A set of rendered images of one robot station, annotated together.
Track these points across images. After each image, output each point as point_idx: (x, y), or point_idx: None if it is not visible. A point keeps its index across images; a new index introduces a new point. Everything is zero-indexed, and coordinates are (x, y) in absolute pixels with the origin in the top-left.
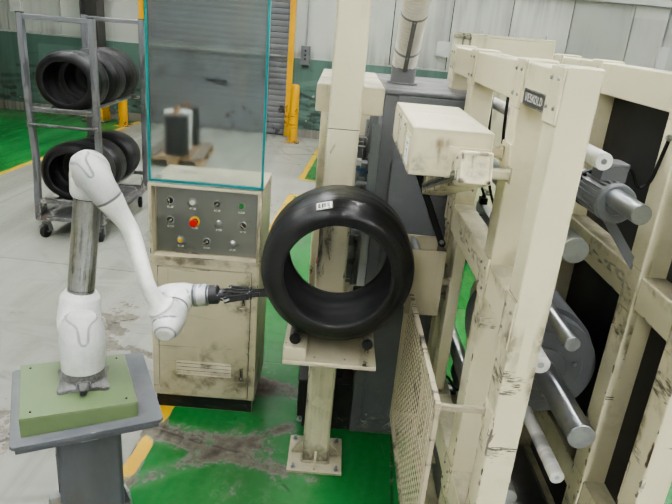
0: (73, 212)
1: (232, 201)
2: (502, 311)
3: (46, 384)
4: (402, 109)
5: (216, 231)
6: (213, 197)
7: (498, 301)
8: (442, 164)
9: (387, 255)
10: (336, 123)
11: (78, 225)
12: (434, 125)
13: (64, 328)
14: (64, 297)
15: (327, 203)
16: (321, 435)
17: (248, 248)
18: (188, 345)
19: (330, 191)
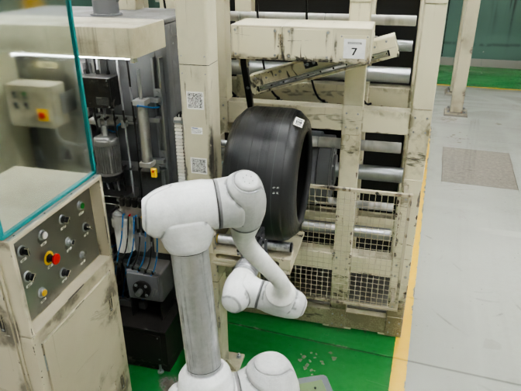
0: (200, 272)
1: (72, 205)
2: (410, 124)
3: None
4: (279, 25)
5: (67, 253)
6: (57, 213)
7: (394, 122)
8: (371, 50)
9: (312, 140)
10: (211, 58)
11: (209, 282)
12: (358, 25)
13: (287, 382)
14: (219, 382)
15: (298, 119)
16: (225, 342)
17: (93, 248)
18: None
19: (270, 114)
